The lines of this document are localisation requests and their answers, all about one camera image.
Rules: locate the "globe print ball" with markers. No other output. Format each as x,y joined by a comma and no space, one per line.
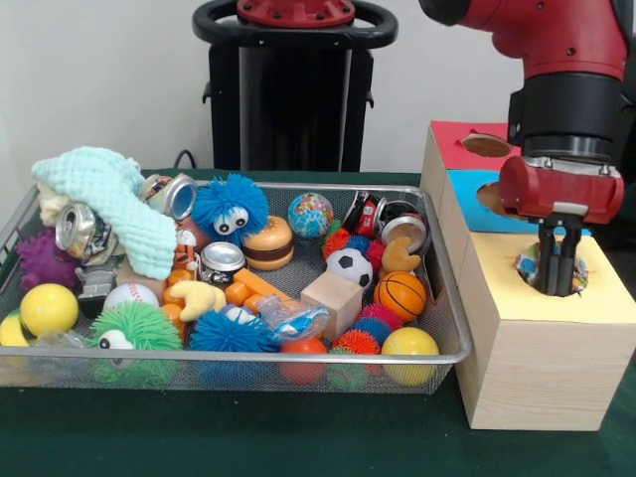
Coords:
311,215

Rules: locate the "blue spiky rubber ball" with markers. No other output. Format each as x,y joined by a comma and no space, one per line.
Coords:
234,209

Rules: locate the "wooden box with three holes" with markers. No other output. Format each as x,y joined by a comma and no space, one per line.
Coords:
542,358

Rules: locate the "orange ball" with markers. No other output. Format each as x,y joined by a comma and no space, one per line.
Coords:
304,353

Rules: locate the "purple spiky toy with eyes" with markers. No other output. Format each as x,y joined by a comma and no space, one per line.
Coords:
40,263

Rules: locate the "small baseball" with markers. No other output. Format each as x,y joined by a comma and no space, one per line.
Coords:
131,296

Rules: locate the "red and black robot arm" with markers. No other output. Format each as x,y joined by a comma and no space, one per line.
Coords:
566,60

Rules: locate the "yellow ball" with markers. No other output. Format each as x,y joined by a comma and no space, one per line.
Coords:
48,309
409,348

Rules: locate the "cream knitted cloth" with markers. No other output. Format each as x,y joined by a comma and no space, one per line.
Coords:
52,204

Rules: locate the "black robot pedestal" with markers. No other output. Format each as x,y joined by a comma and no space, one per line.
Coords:
293,99

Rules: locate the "plain wooden block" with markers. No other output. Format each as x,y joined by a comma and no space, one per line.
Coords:
333,303

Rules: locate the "small soccer ball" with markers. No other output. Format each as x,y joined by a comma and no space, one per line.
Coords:
350,266

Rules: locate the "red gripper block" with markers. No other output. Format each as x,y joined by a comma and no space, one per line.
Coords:
561,189

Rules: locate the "multicolour patterned cloth toy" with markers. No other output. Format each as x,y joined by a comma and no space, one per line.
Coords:
527,266

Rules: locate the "toy hamburger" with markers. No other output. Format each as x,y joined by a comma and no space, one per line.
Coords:
268,243

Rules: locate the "dark green table cloth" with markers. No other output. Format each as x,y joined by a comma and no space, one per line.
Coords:
248,437

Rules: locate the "shallow clear mesh bin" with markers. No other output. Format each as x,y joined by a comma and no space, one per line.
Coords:
298,383

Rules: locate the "green fuzzy toy with eyes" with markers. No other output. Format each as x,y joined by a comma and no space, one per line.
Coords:
139,328

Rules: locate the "mint green cloth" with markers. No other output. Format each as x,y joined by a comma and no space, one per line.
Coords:
119,209

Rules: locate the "small basketball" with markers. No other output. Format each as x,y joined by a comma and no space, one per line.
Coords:
401,295

